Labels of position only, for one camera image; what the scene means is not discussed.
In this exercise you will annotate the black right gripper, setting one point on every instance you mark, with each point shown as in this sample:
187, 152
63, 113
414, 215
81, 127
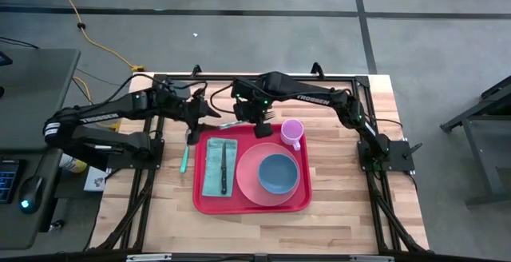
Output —
251, 108

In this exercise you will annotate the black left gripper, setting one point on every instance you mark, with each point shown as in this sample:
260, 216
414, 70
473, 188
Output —
193, 110

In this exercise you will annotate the pink mug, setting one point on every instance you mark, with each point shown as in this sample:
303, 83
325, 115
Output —
291, 131

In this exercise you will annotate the teal napkin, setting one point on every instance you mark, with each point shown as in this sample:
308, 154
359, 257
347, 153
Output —
211, 166

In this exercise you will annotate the pink plate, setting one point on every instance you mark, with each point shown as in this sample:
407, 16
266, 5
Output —
247, 174

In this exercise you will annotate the blue bowl grey outside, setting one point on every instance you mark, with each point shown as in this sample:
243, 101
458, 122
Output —
278, 174

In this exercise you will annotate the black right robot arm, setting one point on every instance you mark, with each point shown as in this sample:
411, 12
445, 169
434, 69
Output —
311, 96

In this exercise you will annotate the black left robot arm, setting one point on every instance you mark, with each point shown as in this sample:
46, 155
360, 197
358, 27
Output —
100, 116

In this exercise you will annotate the red plastic tray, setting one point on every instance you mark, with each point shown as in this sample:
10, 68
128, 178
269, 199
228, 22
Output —
247, 210

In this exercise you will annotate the black table clamp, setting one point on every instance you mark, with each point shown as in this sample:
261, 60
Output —
316, 70
196, 71

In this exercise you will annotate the small white box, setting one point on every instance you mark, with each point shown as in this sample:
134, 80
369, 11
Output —
96, 180

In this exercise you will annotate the grey side desk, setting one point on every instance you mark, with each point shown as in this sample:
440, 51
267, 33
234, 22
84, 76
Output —
32, 94

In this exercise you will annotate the black computer mouse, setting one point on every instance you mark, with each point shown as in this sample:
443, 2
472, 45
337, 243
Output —
31, 194

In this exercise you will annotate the backlit keyboard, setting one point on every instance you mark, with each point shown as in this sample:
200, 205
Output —
8, 182

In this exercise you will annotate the black metal stand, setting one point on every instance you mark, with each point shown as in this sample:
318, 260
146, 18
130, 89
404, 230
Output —
485, 162

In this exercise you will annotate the black aluminium table frame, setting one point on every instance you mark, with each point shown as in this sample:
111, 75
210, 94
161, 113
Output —
299, 78

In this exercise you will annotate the silver edge bracket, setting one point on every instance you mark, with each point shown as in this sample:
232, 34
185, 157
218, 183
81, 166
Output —
371, 259
147, 258

